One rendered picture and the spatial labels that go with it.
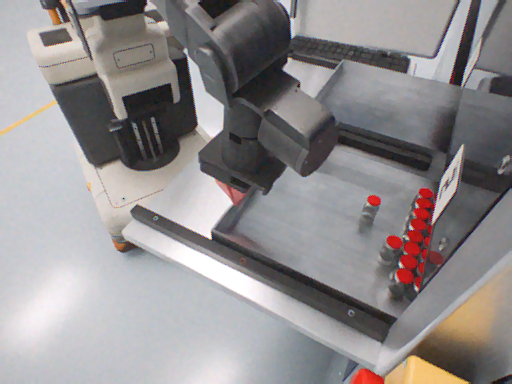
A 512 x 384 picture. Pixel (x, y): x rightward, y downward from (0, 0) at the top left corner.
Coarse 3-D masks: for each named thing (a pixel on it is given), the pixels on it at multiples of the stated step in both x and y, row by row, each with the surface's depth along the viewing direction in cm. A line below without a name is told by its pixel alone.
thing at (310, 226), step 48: (288, 192) 56; (336, 192) 56; (384, 192) 56; (432, 192) 54; (240, 240) 49; (288, 240) 49; (336, 240) 49; (384, 240) 49; (336, 288) 40; (384, 288) 44
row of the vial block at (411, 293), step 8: (432, 200) 50; (432, 208) 47; (432, 216) 46; (424, 232) 46; (424, 240) 44; (424, 248) 44; (424, 256) 42; (416, 272) 42; (416, 280) 40; (408, 288) 41; (416, 288) 39; (408, 296) 41; (416, 296) 40; (408, 304) 42
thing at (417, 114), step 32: (352, 64) 81; (320, 96) 73; (352, 96) 76; (384, 96) 76; (416, 96) 76; (448, 96) 75; (352, 128) 63; (384, 128) 68; (416, 128) 68; (448, 128) 68
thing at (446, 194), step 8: (456, 160) 38; (448, 168) 41; (456, 168) 36; (448, 176) 39; (456, 176) 35; (456, 184) 34; (440, 192) 40; (448, 192) 35; (440, 200) 38; (448, 200) 34; (440, 208) 36; (432, 224) 37
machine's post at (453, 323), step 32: (480, 224) 23; (480, 256) 21; (448, 288) 24; (480, 288) 20; (416, 320) 29; (448, 320) 23; (480, 320) 21; (384, 352) 36; (416, 352) 28; (448, 352) 26; (480, 352) 24
